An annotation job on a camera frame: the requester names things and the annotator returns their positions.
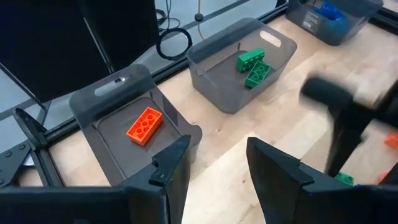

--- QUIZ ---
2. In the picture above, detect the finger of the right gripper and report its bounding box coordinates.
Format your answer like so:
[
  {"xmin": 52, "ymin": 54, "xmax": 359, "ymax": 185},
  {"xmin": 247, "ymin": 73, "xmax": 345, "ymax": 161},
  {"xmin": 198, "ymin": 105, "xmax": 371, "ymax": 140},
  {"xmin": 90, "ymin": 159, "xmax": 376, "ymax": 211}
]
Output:
[
  {"xmin": 324, "ymin": 106, "xmax": 370, "ymax": 177},
  {"xmin": 379, "ymin": 161, "xmax": 398, "ymax": 187}
]

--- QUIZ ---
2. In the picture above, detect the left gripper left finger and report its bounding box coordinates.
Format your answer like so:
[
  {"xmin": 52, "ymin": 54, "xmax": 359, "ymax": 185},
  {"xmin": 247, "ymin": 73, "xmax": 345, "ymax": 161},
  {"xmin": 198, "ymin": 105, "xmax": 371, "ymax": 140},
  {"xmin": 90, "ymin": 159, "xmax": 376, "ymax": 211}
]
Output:
[{"xmin": 123, "ymin": 134, "xmax": 192, "ymax": 224}]

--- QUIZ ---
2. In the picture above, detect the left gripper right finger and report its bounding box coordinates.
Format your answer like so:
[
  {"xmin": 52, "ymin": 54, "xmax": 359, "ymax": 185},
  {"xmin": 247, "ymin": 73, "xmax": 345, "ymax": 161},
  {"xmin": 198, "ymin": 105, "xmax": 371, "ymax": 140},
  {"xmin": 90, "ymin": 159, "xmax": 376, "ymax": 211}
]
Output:
[{"xmin": 246, "ymin": 136, "xmax": 315, "ymax": 224}]

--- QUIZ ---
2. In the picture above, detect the orange long building block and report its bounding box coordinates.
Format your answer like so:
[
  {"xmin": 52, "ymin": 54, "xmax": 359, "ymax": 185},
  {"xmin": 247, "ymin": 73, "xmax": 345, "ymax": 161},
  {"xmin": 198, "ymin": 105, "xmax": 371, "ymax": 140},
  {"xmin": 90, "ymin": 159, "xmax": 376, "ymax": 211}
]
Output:
[
  {"xmin": 383, "ymin": 133, "xmax": 398, "ymax": 151},
  {"xmin": 126, "ymin": 106, "xmax": 164, "ymax": 147}
]

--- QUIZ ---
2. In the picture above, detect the blue long building block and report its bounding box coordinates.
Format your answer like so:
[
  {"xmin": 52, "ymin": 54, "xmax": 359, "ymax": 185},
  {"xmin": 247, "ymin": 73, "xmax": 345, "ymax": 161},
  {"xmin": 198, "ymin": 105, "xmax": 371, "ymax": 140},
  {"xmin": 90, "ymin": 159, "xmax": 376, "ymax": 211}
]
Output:
[{"xmin": 313, "ymin": 2, "xmax": 348, "ymax": 21}]

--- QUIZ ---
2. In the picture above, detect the grey translucent plastic bin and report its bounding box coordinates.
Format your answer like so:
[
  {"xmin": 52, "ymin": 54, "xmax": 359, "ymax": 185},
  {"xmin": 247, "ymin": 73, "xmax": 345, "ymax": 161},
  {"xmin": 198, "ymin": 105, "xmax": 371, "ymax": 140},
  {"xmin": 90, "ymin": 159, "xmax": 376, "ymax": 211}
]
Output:
[
  {"xmin": 186, "ymin": 17, "xmax": 298, "ymax": 114},
  {"xmin": 285, "ymin": 0, "xmax": 385, "ymax": 47},
  {"xmin": 68, "ymin": 63, "xmax": 203, "ymax": 187}
]

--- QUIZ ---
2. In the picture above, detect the coiled black cable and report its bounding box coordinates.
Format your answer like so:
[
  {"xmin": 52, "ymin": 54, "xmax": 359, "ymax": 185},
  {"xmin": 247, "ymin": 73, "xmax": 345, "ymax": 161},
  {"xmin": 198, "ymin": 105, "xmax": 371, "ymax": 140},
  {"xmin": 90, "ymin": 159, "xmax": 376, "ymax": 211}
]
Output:
[{"xmin": 155, "ymin": 27, "xmax": 194, "ymax": 62}]

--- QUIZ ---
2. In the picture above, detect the black cable bundle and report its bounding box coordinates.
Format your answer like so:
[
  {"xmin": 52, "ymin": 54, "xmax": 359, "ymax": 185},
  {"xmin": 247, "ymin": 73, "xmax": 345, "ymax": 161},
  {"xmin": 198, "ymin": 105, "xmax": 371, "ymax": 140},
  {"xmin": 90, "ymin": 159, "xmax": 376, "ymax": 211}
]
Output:
[{"xmin": 154, "ymin": 0, "xmax": 182, "ymax": 32}]

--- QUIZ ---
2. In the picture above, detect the black aluminium table frame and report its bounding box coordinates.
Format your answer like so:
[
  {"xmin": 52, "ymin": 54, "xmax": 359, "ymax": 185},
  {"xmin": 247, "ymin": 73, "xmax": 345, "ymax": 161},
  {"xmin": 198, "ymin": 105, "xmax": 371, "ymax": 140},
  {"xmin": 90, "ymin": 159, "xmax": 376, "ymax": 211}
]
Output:
[{"xmin": 0, "ymin": 0, "xmax": 398, "ymax": 189}]

